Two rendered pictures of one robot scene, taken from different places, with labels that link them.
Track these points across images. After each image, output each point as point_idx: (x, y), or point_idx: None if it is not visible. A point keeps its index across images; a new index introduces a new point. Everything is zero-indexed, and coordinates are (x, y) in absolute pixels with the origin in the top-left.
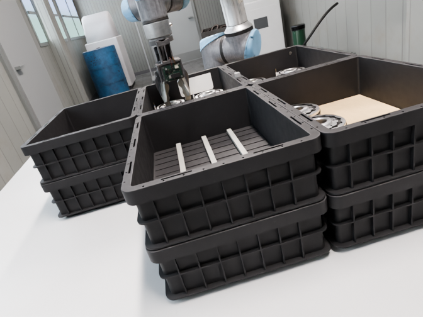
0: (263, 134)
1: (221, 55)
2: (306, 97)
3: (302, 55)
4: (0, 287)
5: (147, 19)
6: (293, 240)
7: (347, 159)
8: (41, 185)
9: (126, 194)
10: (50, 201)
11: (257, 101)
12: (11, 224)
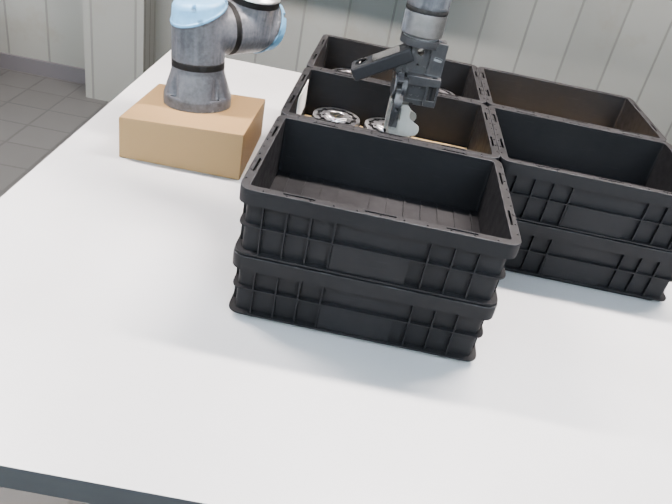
0: (521, 158)
1: (238, 40)
2: None
3: (345, 52)
4: (618, 429)
5: (446, 10)
6: None
7: None
8: (495, 306)
9: None
10: (374, 380)
11: (532, 123)
12: (429, 438)
